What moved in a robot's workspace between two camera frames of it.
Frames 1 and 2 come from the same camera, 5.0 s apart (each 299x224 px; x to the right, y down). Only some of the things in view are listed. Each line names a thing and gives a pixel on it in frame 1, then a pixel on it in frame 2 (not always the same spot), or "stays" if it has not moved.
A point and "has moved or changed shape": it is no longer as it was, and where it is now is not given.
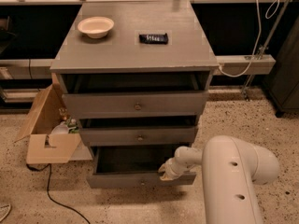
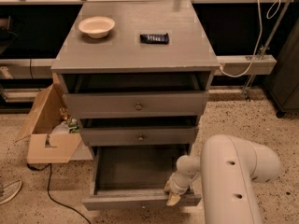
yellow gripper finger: (163, 168) → (167, 186)
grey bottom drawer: (134, 167) has moved or changed shape
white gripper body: (173, 169) → (177, 184)
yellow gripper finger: (166, 176) → (173, 200)
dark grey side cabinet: (283, 87) stays
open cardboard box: (43, 147) stays
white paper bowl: (96, 27) stays
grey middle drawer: (138, 136) stays
